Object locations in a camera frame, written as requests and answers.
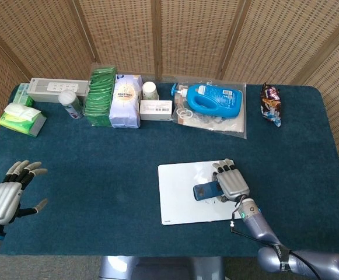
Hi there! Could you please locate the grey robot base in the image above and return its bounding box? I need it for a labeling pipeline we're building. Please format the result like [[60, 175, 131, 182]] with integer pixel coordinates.
[[98, 255, 225, 280]]

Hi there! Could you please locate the open green tissue pack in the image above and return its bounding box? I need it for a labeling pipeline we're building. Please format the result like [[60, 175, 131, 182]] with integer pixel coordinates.
[[0, 102, 47, 137]]

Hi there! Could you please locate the small white bottle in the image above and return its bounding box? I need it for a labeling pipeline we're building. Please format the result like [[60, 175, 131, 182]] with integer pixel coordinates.
[[141, 81, 160, 102]]

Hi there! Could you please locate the brown snack bag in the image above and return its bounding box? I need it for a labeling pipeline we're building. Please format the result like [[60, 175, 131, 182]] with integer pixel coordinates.
[[260, 82, 282, 128]]

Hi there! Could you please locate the white-capped spray can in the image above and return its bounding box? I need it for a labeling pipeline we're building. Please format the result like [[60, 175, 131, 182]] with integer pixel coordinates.
[[58, 89, 84, 120]]

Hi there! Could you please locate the woven rattan folding screen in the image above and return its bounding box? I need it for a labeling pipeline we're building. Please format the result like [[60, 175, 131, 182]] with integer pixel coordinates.
[[0, 0, 339, 202]]

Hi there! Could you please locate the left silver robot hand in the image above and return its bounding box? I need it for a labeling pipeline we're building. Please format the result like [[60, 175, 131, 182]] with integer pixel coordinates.
[[0, 160, 48, 227]]

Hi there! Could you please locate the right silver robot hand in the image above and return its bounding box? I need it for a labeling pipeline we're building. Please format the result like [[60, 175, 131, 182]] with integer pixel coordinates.
[[212, 158, 250, 204]]

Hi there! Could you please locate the small white barcode box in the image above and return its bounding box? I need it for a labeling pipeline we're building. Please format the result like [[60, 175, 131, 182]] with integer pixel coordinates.
[[139, 100, 173, 121]]

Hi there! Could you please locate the clear box of green sachets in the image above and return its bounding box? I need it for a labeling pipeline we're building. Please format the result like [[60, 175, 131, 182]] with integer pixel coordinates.
[[83, 63, 118, 127]]

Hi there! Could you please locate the blue board eraser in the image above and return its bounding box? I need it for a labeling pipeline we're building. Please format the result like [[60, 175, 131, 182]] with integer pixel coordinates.
[[193, 180, 221, 202]]

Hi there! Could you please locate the pale green tissue pack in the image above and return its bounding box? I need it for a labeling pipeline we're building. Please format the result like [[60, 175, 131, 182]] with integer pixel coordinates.
[[11, 83, 35, 106]]

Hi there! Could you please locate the dark teal table mat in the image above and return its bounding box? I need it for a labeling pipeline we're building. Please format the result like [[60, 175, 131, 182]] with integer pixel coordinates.
[[0, 82, 339, 258]]

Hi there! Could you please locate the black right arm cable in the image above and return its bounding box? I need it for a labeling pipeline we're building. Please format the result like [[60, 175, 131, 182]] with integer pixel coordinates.
[[229, 198, 319, 280]]

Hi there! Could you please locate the clear zip plastic bag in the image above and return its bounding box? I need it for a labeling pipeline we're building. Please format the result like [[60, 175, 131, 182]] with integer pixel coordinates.
[[170, 76, 247, 139]]

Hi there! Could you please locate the white drawing board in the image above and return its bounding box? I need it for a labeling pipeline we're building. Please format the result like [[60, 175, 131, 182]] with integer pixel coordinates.
[[157, 159, 243, 226]]

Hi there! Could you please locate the grey power strip box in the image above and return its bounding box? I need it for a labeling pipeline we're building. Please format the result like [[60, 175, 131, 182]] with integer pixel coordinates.
[[26, 77, 90, 103]]

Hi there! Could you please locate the blue pump detergent bottle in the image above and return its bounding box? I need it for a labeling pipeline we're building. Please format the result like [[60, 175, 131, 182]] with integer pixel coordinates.
[[170, 83, 244, 120]]

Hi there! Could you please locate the white lavender paper bag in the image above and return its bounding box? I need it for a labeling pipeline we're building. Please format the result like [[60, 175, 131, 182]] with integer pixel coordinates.
[[109, 73, 143, 129]]

